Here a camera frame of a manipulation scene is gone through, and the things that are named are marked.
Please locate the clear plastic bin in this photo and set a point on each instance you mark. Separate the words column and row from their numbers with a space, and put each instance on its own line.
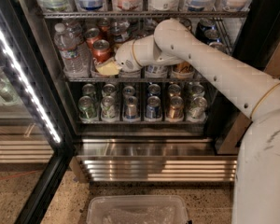
column 137, row 209

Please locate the rear left water bottle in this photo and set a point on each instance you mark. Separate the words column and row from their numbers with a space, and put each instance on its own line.
column 75, row 30

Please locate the wire shelf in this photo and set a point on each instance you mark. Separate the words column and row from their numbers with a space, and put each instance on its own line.
column 132, row 79
column 143, row 14

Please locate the glass fridge door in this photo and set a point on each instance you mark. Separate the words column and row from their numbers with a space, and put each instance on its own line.
column 35, row 139

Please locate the water bottle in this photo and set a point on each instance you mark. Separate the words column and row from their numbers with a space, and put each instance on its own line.
column 120, row 30
column 75, row 30
column 67, row 46

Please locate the blue pepsi can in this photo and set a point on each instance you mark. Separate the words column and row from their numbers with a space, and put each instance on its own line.
column 219, row 46
column 203, row 25
column 211, row 36

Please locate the top wire shelf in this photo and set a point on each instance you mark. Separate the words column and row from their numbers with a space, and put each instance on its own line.
column 143, row 14

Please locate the centre front water bottle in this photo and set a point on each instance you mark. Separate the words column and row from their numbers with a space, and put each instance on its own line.
column 120, row 30

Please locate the middle wire shelf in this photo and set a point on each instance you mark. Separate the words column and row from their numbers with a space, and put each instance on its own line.
column 132, row 79

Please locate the gold can rear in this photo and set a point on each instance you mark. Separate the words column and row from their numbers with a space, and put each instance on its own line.
column 186, row 22

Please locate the red coke can rear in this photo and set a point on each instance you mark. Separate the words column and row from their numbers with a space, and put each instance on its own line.
column 104, row 25

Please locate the red coke can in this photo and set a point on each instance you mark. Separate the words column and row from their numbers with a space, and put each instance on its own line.
column 92, row 35
column 101, row 51
column 104, row 25

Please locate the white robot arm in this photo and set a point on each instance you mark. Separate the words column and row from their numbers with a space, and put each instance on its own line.
column 256, row 198

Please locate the gold can lower front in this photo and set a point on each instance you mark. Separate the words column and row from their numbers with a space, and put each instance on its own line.
column 175, row 108

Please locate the silver blue can front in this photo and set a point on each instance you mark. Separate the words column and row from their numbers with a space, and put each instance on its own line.
column 131, row 108

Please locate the red coke can front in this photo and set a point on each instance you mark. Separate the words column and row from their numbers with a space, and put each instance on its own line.
column 101, row 51

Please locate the front left water bottle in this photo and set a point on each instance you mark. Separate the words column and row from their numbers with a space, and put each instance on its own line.
column 67, row 46

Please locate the front iced tea bottle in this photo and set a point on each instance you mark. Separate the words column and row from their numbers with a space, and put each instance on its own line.
column 156, row 71

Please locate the green white can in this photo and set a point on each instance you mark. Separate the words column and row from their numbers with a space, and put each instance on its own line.
column 109, row 111
column 197, row 108

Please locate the gold can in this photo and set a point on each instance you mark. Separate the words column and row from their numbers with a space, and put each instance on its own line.
column 182, row 70
column 175, row 108
column 186, row 22

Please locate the green white can right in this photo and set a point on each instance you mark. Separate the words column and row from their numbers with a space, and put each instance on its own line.
column 197, row 108

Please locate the blue pepsi can rear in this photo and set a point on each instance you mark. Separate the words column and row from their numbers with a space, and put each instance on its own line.
column 203, row 25

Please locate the metal fridge base grille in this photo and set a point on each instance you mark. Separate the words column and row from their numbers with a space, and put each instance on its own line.
column 157, row 168

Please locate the blue pepsi can front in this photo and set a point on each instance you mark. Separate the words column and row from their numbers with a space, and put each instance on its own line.
column 219, row 46

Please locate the green can front left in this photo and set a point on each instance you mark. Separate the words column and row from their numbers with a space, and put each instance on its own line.
column 87, row 109

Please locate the blue pepsi can middle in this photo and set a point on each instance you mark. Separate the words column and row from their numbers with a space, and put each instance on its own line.
column 211, row 36

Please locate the green white can front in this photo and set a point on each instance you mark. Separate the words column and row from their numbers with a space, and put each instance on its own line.
column 109, row 111

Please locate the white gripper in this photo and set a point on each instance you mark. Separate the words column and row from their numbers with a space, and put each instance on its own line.
column 124, row 57

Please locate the red coke can middle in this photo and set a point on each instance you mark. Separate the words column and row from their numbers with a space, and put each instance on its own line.
column 92, row 35

